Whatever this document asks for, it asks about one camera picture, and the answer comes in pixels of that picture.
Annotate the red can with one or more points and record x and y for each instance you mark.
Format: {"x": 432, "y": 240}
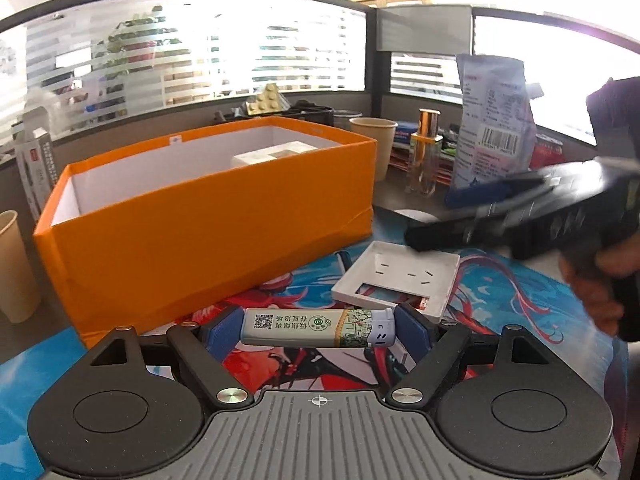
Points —
{"x": 547, "y": 152}

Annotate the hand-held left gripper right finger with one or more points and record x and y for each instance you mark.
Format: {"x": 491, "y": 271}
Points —
{"x": 411, "y": 331}

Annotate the black crate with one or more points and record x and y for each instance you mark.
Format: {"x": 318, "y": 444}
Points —
{"x": 312, "y": 112}

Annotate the small white box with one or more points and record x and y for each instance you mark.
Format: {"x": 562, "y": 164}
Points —
{"x": 270, "y": 155}

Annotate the orange box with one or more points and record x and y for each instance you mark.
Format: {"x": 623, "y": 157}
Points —
{"x": 200, "y": 220}

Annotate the person's right hand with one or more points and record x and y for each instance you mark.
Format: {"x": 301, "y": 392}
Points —
{"x": 595, "y": 290}

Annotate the printed lighter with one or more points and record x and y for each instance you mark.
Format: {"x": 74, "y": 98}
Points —
{"x": 300, "y": 329}

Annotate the gold cap perfume bottle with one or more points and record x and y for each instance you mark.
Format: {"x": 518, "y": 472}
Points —
{"x": 425, "y": 160}

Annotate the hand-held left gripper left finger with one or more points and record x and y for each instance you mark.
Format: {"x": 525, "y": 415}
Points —
{"x": 222, "y": 334}

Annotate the printed desk mat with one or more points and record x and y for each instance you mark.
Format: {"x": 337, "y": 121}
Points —
{"x": 500, "y": 300}

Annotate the white socket panel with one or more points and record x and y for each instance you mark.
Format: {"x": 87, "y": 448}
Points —
{"x": 400, "y": 265}

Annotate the grey bin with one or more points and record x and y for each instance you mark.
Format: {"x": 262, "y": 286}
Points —
{"x": 347, "y": 120}

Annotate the yellow toy brick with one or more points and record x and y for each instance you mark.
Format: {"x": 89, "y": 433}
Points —
{"x": 265, "y": 100}

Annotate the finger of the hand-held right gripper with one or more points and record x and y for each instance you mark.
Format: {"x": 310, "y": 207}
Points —
{"x": 480, "y": 191}
{"x": 450, "y": 230}

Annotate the white carton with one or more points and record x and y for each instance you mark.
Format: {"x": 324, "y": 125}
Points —
{"x": 37, "y": 170}

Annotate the paper cup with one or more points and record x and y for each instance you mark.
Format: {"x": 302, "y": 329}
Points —
{"x": 380, "y": 146}
{"x": 17, "y": 270}

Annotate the pale blue snack packet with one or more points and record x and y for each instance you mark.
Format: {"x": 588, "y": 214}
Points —
{"x": 492, "y": 120}

